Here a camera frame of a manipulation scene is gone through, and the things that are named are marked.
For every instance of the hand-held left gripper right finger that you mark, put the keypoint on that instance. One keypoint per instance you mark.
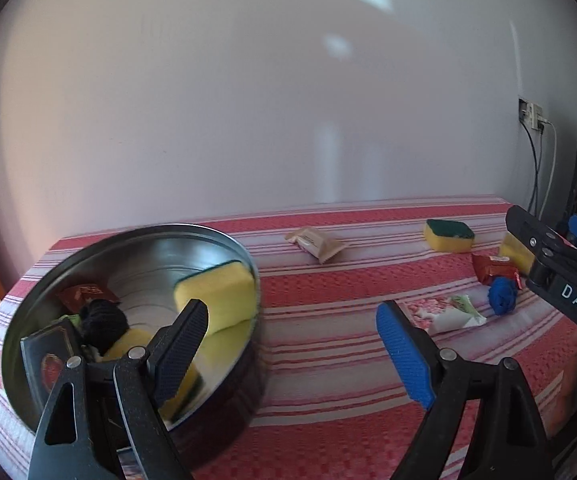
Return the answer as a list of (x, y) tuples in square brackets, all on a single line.
[(403, 355)]

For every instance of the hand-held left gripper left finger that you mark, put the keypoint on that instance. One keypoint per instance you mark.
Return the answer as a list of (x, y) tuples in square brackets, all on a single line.
[(183, 355)]

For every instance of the red foil snack packet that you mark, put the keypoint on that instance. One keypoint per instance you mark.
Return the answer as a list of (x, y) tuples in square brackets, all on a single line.
[(86, 294), (493, 270)]

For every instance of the white pink snack packet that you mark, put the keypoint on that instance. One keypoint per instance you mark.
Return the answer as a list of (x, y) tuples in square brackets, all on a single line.
[(448, 317)]

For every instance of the blue cloth bundle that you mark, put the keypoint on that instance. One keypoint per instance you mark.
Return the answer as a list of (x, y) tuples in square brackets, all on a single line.
[(502, 297)]

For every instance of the black cloth bundle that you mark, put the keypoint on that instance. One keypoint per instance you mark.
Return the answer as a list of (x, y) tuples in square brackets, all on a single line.
[(102, 322)]

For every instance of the round metal tin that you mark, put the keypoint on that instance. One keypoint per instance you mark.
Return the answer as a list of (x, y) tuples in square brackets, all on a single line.
[(143, 270)]

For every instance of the black box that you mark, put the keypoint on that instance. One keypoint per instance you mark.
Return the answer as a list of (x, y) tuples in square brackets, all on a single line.
[(48, 355)]

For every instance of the beige snack packet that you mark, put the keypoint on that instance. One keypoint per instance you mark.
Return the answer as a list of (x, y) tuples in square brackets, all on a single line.
[(316, 243)]

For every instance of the red striped tablecloth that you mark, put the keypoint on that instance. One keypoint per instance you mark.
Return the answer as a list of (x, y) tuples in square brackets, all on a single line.
[(328, 320)]

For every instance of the white wall socket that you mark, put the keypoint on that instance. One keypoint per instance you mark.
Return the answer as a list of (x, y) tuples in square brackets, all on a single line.
[(531, 112)]

